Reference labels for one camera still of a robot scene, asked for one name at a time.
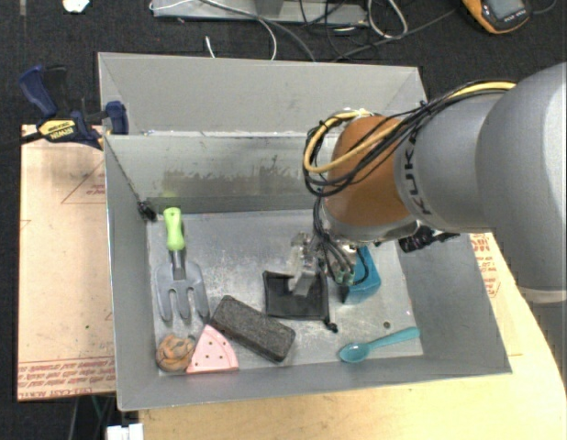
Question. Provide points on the black cylinder on white bracket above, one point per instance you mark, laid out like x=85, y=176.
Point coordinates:
x=421, y=240

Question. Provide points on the brown cardboard board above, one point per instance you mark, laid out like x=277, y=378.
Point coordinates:
x=63, y=264

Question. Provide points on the pink toy watermelon slice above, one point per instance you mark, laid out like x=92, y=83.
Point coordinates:
x=212, y=355

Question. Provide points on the teal plastic spoon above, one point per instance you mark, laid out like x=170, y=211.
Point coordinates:
x=357, y=351

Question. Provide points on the grey metal bin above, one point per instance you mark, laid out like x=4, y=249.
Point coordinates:
x=265, y=255

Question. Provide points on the dark grey flat block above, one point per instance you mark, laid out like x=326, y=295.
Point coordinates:
x=253, y=328

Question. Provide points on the brown toy pastry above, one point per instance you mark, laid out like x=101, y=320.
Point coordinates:
x=173, y=353

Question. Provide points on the blue box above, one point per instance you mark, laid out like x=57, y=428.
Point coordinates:
x=367, y=278

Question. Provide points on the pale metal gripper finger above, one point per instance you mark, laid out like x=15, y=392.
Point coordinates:
x=311, y=278
x=299, y=248

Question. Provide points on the black cloth pouch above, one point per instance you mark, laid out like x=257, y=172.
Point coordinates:
x=283, y=303

